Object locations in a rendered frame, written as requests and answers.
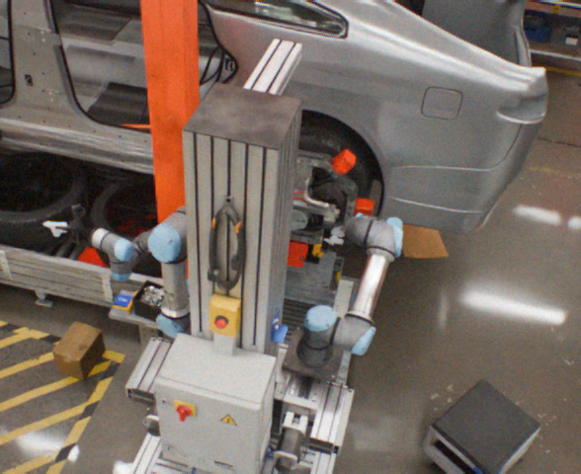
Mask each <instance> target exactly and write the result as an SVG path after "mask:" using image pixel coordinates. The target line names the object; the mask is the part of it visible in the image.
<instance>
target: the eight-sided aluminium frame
mask: <svg viewBox="0 0 581 474"><path fill-rule="evenodd" d="M333 162H334V158H332V157H331V155H327V153H320V152H314V151H309V150H303V149H298V157H297V163H301V164H305V165H313V166H316V167H322V168H325V169H326V170H327V172H328V173H329V175H330V176H331V177H332V178H333V179H334V180H335V182H336V183H337V184H339V185H340V186H341V187H342V188H343V189H344V191H345V192H346V193H347V194H348V201H347V207H346V213H345V218H343V219H341V220H339V221H336V222H334V226H333V228H334V227H339V228H340V231H342V232H344V231H346V230H345V226H346V223H347V221H348V220H349V219H351V218H353V213H354V207H355V202H356V198H357V193H358V186H357V185H356V183H354V182H353V181H352V179H351V178H350V177H349V176H348V175H347V173H345V175H343V176H341V175H340V173H339V172H336V171H335V170H334V169H333V168H332V165H333ZM323 232H324V228H322V229H320V230H319V231H313V230H308V229H303V228H301V229H290V240H293V241H299V242H304V243H309V244H311V245H312V244H314V245H318V244H322V240H323Z"/></svg>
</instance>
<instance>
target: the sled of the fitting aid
mask: <svg viewBox="0 0 581 474"><path fill-rule="evenodd" d="M344 259H345V258H342V257H336V256H335V261H334V265H333V269H332V273H331V277H330V281H329V286H328V290H327V292H324V291H319V290H313V289H309V288H304V287H299V286H293V285H289V284H286V285H285V296H284V299H288V300H293V301H298V302H303V303H308V304H313V305H318V306H328V307H330V308H333V306H334V301H335V297H336V292H337V287H339V283H340V278H341V273H342V269H343V264H344Z"/></svg>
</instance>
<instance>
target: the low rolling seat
mask: <svg viewBox="0 0 581 474"><path fill-rule="evenodd" d="M539 430H540V424H539V423H538V422H537V421H536V420H534V419H533V417H532V416H531V415H529V414H528V413H527V412H526V411H524V410H523V409H522V408H521V407H519V406H518V405H517V404H516V403H514V402H513V401H512V400H510V399H509V398H508V397H507V396H505V395H504V394H503V393H502V392H500V391H499V390H498V389H497V388H494V387H493V386H492V385H491V384H489V383H488V382H487V381H486V380H484V379H480V380H479V381H478V382H477V383H475V384H474V385H473V386H472V387H471V388H470V389H469V390H468V391H465V392H464V393H463V394H462V395H461V396H460V397H459V398H458V399H457V400H456V401H455V402H454V403H453V404H452V405H451V406H450V407H449V408H448V409H447V410H446V411H445V412H444V413H442V414H441V415H440V416H439V417H438V418H436V419H435V420H434V421H433V423H432V425H431V426H430V427H429V429H428V432H427V434H426V437H425V439H424V442H423V444H422V447H420V449H424V451H425V452H426V453H427V456H428V457H426V458H425V461H426V462H425V465H424V466H426V467H430V465H431V463H433V462H436V463H437V464H438V465H439V466H440V467H441V468H442V469H443V470H444V471H445V472H446V473H447V474H505V473H506V472H507V471H508V470H509V469H510V467H511V466H512V465H513V464H514V463H521V462H522V461H523V455H524V454H525V452H526V451H527V450H528V447H529V446H530V444H531V443H532V441H533V439H534V438H535V436H536V434H537V433H538V431H539Z"/></svg>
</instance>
